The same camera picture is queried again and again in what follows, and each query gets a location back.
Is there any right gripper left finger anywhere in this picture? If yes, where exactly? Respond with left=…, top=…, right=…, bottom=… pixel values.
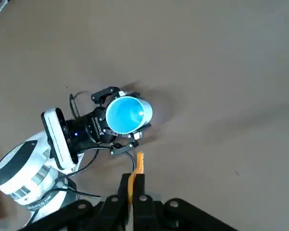
left=16, top=173, right=131, bottom=231

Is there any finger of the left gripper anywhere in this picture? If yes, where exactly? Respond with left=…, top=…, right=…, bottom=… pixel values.
left=91, top=86, right=126, bottom=108
left=103, top=124, right=152, bottom=157

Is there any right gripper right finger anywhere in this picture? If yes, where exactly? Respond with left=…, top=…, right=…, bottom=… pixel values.
left=132, top=173, right=239, bottom=231

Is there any orange cleaning brush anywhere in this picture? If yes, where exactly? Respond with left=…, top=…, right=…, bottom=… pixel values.
left=127, top=151, right=145, bottom=205

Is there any blue plastic cup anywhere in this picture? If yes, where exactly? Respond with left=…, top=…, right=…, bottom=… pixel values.
left=105, top=95, right=154, bottom=134

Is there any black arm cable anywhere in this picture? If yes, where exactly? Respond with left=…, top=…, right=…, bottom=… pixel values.
left=30, top=90, right=138, bottom=223

